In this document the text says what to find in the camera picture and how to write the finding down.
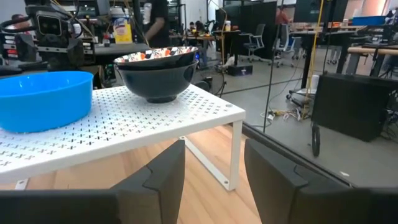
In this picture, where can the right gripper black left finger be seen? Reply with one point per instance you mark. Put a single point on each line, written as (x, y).
(158, 189)

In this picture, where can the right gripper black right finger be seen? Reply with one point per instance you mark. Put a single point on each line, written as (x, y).
(280, 193)

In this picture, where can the blue plastic mini bowl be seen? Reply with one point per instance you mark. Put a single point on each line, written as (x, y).
(43, 102)

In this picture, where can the floral patterned dark bowl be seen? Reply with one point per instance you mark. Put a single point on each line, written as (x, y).
(155, 53)
(158, 84)

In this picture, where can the dark grey desk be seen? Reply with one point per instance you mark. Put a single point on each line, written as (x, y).
(121, 51)

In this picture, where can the wipes canister with yellow label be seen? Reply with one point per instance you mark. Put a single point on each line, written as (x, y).
(122, 29)

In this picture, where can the white perforated metal shelf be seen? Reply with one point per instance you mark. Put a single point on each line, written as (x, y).
(124, 124)

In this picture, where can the person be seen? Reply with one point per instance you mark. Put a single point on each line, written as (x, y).
(157, 25)

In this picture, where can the black wheeled cabinet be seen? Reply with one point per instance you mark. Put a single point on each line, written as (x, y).
(351, 105)

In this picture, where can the black box on floor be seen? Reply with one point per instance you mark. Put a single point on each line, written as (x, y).
(239, 70)

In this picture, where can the grey office chair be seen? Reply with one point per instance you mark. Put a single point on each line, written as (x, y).
(256, 40)

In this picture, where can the black office desk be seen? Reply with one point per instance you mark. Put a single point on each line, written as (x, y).
(323, 35)

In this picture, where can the black monitor on stand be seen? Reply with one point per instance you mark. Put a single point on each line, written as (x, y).
(335, 11)

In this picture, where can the blue storage bin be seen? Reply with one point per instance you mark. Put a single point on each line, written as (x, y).
(370, 20)

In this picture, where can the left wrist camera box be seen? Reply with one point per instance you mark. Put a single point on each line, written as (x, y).
(49, 25)

